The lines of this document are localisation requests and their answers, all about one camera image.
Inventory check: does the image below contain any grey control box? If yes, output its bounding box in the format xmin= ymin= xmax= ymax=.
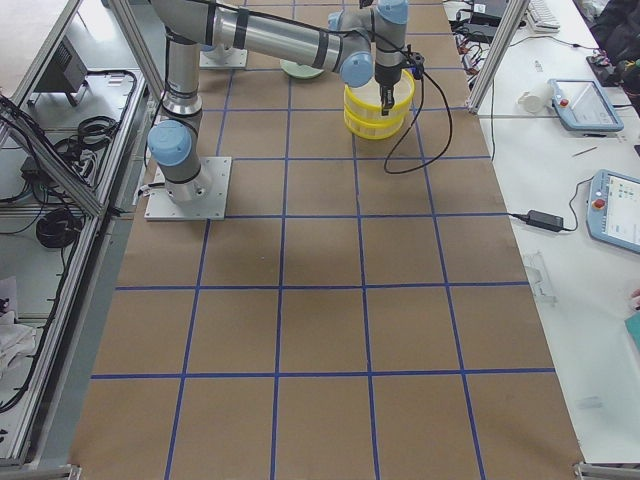
xmin=34 ymin=36 xmax=88 ymax=107

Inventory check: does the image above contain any teach pendant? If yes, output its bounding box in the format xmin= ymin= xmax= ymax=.
xmin=586 ymin=169 xmax=640 ymax=253
xmin=548 ymin=79 xmax=624 ymax=134

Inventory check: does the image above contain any aluminium frame post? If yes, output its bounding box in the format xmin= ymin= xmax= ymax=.
xmin=467 ymin=0 xmax=529 ymax=114

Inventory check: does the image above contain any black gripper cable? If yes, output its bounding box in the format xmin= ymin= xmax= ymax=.
xmin=369 ymin=19 xmax=454 ymax=175

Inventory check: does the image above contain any brown paper table mat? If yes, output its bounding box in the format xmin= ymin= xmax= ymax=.
xmin=70 ymin=1 xmax=580 ymax=479

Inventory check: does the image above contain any clear plastic holder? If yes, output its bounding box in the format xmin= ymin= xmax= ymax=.
xmin=522 ymin=251 xmax=557 ymax=305

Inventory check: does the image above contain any white paper cup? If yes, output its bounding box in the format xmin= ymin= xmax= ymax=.
xmin=517 ymin=82 xmax=554 ymax=114

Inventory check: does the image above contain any lower yellow steamer layer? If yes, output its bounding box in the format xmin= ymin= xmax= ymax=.
xmin=343 ymin=107 xmax=405 ymax=140

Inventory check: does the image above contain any far teach pendant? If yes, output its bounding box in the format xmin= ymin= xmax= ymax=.
xmin=548 ymin=79 xmax=624 ymax=134

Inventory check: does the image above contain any near teach pendant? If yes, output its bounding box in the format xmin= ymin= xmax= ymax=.
xmin=586 ymin=169 xmax=640 ymax=253

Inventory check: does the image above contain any black power adapter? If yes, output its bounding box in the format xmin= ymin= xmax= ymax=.
xmin=526 ymin=210 xmax=564 ymax=232

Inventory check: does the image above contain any pale green plate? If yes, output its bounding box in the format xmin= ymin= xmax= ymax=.
xmin=280 ymin=59 xmax=324 ymax=80

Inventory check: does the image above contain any upper yellow steamer layer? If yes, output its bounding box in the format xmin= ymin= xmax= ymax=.
xmin=344 ymin=70 xmax=415 ymax=122

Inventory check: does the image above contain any yellow steamer layer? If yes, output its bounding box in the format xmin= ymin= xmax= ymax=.
xmin=344 ymin=70 xmax=415 ymax=122
xmin=343 ymin=107 xmax=405 ymax=140

